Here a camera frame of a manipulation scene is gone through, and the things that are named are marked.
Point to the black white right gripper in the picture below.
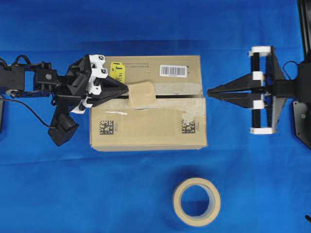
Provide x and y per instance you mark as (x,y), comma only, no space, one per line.
(267,87)

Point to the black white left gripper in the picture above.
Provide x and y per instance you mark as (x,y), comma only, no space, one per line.
(92,84)

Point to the beige masking tape strip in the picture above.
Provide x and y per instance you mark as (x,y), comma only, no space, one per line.
(141,95)

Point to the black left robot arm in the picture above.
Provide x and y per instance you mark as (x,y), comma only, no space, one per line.
(23,79)

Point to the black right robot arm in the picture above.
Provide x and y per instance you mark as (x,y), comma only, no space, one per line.
(298,88)

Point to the brown cardboard box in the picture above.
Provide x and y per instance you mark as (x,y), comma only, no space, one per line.
(177,121)

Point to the beige masking tape roll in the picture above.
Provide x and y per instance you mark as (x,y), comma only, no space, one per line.
(196,202)

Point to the blue table cloth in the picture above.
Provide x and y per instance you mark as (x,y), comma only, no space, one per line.
(264,181)

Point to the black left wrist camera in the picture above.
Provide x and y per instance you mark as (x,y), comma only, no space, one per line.
(63,129)

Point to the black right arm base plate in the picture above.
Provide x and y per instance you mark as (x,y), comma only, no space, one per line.
(302,122)

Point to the black aluminium frame rail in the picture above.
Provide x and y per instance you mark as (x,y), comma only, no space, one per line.
(304,9)

